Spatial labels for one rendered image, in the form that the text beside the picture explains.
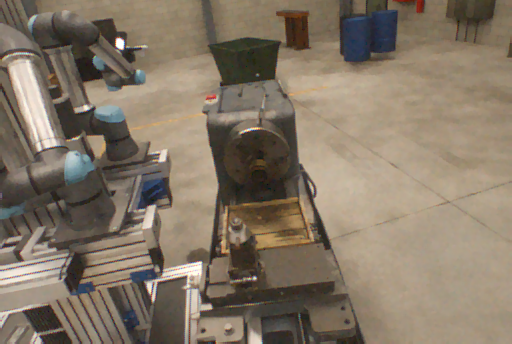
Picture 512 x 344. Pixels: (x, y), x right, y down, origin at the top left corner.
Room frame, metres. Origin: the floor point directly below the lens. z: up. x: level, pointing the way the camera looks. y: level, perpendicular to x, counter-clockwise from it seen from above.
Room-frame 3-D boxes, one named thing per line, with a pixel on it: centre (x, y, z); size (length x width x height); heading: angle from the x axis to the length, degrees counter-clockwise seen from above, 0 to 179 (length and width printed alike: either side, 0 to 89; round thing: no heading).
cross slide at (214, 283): (0.79, 0.03, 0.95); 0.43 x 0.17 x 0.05; 89
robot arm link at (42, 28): (1.48, 0.76, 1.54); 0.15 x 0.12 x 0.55; 74
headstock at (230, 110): (1.80, 0.01, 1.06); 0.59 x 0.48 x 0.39; 179
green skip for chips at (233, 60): (6.60, -0.04, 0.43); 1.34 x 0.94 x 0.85; 25
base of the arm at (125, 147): (1.45, 0.63, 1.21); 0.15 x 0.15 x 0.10
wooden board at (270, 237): (1.11, 0.00, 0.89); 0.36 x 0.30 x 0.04; 89
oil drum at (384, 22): (8.06, -3.42, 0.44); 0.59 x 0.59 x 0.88
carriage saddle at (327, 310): (0.74, 0.01, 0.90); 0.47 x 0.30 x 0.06; 89
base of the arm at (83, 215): (0.95, 0.59, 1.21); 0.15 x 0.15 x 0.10
